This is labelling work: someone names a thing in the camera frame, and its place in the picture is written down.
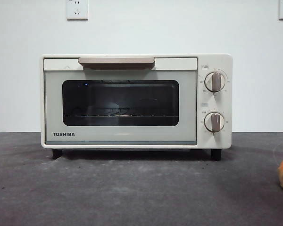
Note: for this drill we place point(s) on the black oven foot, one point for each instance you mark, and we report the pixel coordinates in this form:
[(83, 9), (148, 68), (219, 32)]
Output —
[(57, 154), (216, 155)]

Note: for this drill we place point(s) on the cream Toshiba toaster oven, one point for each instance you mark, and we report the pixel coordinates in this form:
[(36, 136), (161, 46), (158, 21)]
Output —
[(214, 61)]

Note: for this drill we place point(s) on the cream timer knob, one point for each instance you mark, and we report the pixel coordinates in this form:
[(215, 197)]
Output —
[(214, 122)]

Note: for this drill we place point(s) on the cream temperature knob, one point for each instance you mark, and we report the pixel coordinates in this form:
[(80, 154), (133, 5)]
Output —
[(214, 82)]

